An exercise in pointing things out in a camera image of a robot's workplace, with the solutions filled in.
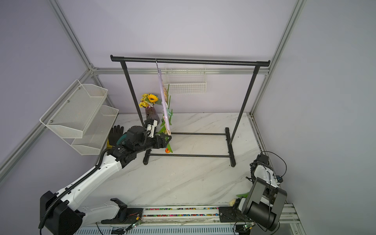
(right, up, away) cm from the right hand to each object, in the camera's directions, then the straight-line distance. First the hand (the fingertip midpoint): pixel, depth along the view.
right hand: (258, 185), depth 84 cm
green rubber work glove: (-89, +26, +17) cm, 94 cm away
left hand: (-53, +28, -8) cm, 61 cm away
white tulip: (-56, +34, -1) cm, 66 cm away
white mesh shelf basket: (-100, +40, -7) cm, 108 cm away
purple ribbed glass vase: (-68, +44, +17) cm, 82 cm away
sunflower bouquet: (-67, +52, +8) cm, 86 cm away
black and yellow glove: (-97, +30, +23) cm, 104 cm away
